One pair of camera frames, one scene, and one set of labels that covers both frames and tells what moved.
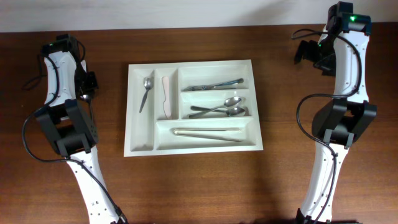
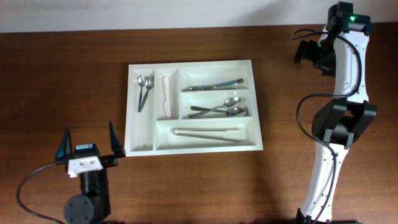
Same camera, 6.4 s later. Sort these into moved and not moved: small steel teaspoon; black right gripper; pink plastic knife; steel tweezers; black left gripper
Moved: black left gripper; small steel teaspoon
Not moved: steel tweezers; black right gripper; pink plastic knife
